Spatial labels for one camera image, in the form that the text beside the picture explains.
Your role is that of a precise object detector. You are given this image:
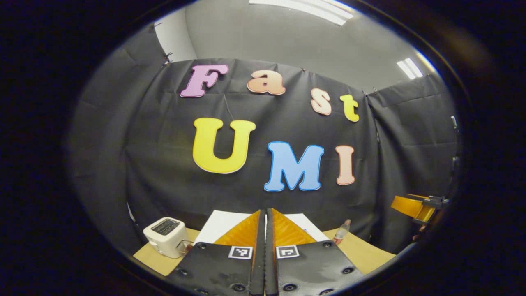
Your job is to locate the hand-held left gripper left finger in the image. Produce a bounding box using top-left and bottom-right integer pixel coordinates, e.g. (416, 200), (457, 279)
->
(166, 209), (266, 296)

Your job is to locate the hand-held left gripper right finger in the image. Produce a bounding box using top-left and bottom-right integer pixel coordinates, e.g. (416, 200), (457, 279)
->
(266, 208), (365, 296)

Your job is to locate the white microwave oven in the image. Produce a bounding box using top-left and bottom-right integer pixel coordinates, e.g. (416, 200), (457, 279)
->
(194, 210), (329, 246)

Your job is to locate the clear plastic bottle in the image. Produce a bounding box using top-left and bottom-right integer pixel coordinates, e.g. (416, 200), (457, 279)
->
(333, 219), (352, 245)

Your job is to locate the white toaster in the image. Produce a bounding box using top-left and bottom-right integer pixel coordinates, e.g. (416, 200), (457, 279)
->
(143, 217), (190, 259)

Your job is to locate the small ceiling light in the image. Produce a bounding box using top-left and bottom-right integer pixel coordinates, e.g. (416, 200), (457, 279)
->
(397, 58), (424, 80)

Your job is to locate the black backdrop cloth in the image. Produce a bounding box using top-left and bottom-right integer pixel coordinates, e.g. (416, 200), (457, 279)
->
(68, 23), (461, 255)

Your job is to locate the long ceiling light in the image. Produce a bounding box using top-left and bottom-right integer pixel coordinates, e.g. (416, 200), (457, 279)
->
(249, 0), (354, 26)

